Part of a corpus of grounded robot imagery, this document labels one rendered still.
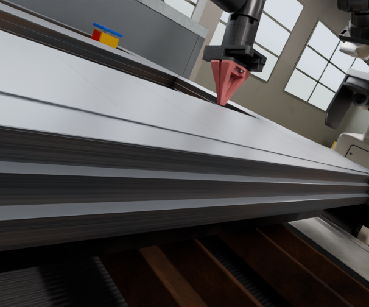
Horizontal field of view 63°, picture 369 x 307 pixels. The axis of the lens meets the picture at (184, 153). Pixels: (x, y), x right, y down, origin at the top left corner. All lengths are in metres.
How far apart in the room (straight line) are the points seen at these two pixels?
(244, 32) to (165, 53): 0.72
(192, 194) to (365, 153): 0.83
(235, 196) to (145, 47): 1.05
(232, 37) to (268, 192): 0.39
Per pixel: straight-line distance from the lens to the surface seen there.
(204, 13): 4.18
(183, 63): 1.33
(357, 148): 0.97
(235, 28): 0.57
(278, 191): 0.23
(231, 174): 0.18
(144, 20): 1.18
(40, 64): 0.22
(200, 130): 0.20
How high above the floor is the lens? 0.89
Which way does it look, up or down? 15 degrees down
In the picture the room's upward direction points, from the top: 24 degrees clockwise
